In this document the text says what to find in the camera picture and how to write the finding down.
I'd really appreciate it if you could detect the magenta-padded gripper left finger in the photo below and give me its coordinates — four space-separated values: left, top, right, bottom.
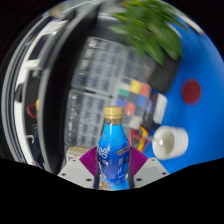
57 146 100 190

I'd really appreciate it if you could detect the white cup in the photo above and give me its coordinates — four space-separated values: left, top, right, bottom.
151 125 190 161

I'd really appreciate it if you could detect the plain black box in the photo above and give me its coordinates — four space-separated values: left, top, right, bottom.
149 54 183 95

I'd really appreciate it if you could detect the large green potted plant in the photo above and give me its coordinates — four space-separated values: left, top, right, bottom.
109 0 188 67

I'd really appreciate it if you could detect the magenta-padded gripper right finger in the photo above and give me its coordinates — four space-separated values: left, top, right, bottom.
128 146 170 189

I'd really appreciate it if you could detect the yellow meter with red cable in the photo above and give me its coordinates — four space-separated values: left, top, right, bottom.
25 99 41 120

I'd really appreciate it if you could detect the black box with white label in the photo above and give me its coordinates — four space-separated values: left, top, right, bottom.
149 93 169 131

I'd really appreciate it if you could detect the blue drink bottle yellow cap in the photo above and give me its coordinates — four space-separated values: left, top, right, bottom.
96 105 131 191

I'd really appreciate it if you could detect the metal stirring spoon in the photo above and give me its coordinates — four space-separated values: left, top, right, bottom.
144 134 165 145

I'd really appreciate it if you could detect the dark grey workbench shelf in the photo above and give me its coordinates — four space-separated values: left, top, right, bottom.
36 3 103 175

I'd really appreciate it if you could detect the flat round red coaster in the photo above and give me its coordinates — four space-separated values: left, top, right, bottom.
181 78 202 106

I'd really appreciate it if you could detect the grey small-parts drawer cabinet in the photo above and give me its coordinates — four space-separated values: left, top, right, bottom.
123 49 158 84
71 36 127 97
64 89 116 150

